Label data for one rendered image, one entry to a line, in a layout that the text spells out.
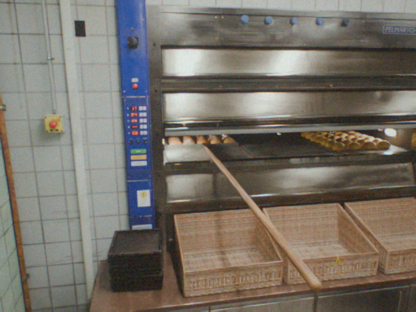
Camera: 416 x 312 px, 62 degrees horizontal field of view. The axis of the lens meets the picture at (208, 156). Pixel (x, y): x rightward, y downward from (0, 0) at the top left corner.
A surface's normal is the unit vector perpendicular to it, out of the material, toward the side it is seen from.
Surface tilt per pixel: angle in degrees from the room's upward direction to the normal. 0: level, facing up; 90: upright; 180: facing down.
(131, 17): 90
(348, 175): 71
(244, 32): 90
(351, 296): 92
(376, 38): 90
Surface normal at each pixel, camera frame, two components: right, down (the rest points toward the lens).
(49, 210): 0.18, 0.24
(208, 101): 0.18, -0.11
